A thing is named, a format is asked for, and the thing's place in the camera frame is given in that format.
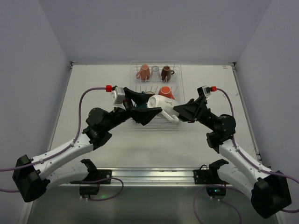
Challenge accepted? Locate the white faceted ceramic mug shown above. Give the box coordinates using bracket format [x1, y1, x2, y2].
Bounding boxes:
[147, 95, 180, 123]

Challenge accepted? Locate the pink ceramic mug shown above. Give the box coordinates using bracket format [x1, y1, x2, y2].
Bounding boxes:
[136, 64, 150, 81]

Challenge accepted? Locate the orange ceramic mug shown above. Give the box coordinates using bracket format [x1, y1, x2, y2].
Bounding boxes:
[158, 86, 175, 99]

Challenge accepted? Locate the dark green ceramic mug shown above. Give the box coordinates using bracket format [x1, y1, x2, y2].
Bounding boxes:
[137, 104, 147, 109]

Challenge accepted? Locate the blue round ceramic mug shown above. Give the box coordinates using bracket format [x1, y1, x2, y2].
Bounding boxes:
[142, 91, 155, 95]

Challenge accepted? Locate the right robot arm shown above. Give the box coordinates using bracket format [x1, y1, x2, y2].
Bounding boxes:
[173, 96, 292, 218]

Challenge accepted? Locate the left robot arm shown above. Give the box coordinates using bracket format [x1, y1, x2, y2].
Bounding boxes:
[12, 85, 162, 203]

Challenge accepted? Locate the clear drinking glass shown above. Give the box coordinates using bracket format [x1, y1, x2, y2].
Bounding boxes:
[150, 65, 160, 79]

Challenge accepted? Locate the dark brown ceramic mug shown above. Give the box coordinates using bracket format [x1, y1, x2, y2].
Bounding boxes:
[161, 65, 175, 82]

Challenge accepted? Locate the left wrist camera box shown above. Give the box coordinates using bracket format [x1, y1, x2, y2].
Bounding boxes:
[112, 87, 125, 105]

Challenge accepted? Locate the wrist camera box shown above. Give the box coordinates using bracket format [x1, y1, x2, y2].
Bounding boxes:
[197, 85, 217, 98]
[112, 87, 125, 105]

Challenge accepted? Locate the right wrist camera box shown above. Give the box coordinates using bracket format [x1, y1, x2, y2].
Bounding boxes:
[197, 85, 217, 98]

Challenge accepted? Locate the white wire dish rack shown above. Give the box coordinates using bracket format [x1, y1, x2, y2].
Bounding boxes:
[129, 61, 187, 128]

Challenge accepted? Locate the aluminium mounting rail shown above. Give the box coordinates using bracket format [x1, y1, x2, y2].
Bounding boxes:
[30, 167, 276, 187]

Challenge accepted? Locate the right black base bracket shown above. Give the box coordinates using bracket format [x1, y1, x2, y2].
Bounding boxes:
[193, 159, 229, 199]

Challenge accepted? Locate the black base bracket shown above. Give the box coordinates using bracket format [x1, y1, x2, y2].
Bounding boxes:
[193, 159, 229, 199]
[79, 159, 112, 199]

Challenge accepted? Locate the left black base bracket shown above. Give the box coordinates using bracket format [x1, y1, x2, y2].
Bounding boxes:
[79, 159, 112, 199]

